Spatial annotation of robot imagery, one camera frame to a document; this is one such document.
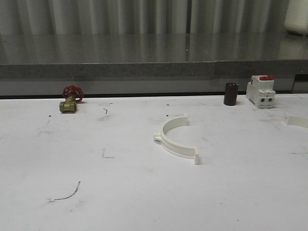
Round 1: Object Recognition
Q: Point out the white circuit breaker red switch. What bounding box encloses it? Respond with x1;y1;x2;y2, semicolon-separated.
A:
246;75;276;109

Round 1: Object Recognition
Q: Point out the dark brown cylinder coupling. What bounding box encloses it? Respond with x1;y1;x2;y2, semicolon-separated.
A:
223;83;239;106

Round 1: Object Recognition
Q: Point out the white half pipe clamp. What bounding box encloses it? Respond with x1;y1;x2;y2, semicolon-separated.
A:
153;113;201;166

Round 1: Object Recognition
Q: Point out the brass valve red handwheel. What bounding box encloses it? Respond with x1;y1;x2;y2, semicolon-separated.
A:
59;85;84;113

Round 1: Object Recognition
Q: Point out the grey stone countertop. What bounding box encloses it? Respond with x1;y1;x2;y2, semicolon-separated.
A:
0;32;308;98

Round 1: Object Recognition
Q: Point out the white container in background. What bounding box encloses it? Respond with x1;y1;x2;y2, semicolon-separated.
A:
284;0;308;36

